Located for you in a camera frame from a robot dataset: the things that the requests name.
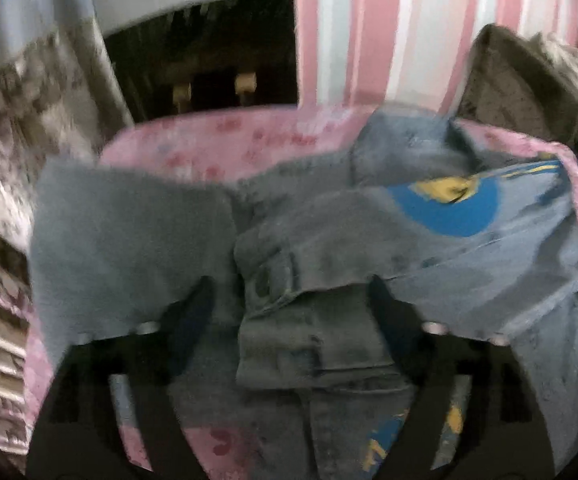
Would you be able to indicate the grey denim jacket cartoon print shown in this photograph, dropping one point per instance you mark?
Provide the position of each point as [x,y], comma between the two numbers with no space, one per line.
[319,240]

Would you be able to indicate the white cloth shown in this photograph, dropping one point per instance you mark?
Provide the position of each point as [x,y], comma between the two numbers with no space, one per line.
[571,62]

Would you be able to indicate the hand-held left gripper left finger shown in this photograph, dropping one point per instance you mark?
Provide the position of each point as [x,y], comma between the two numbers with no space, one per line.
[196,310]

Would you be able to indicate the floral patterned curtain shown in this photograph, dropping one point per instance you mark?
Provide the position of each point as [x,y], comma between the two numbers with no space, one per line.
[14,110]

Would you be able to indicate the wooden chair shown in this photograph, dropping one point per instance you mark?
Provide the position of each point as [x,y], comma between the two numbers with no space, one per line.
[245,83]

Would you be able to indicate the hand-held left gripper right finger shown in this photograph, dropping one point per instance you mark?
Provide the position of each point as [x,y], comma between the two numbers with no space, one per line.
[386,310]

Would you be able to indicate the pink patterned bed sheet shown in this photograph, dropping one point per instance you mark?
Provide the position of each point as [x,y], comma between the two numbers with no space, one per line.
[209,135]

